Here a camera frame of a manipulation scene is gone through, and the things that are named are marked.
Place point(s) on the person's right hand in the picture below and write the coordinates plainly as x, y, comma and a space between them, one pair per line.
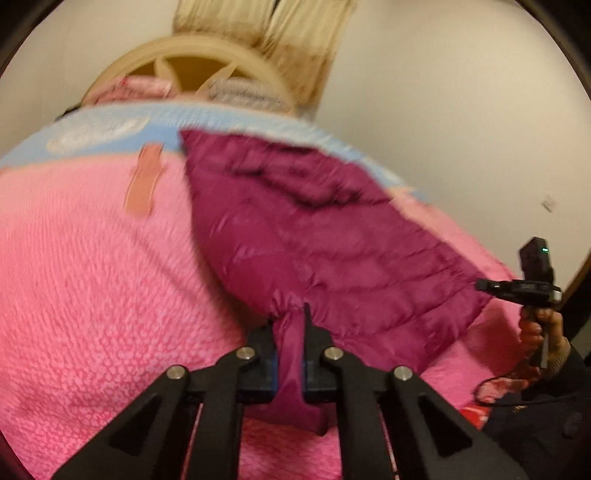
537, 324

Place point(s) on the beige curtain left panel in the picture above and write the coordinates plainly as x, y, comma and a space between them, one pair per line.
238, 20

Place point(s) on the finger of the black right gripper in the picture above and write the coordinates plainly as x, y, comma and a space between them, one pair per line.
497, 289

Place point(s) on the beige curtain right panel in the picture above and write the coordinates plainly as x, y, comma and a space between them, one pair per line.
302, 41

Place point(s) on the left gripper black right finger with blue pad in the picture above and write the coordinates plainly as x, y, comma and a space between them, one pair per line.
392, 424

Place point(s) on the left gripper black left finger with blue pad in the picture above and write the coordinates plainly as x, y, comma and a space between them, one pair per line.
186, 424

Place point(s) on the cream wooden headboard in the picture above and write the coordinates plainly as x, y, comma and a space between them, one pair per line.
191, 62

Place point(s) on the magenta puffer jacket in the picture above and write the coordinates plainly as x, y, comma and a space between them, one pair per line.
297, 236

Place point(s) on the pink and blue bedspread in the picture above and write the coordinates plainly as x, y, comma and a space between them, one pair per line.
101, 288

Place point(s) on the folded pink floral blanket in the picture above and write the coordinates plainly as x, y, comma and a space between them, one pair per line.
129, 89

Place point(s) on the black object beside bed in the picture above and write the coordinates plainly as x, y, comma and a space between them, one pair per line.
68, 112

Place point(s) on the striped pillow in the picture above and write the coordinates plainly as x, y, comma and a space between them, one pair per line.
246, 93

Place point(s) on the black camera box green light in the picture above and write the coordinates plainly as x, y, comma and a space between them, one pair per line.
535, 261

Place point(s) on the beige curtain panel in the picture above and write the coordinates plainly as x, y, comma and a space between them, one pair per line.
238, 20
302, 41

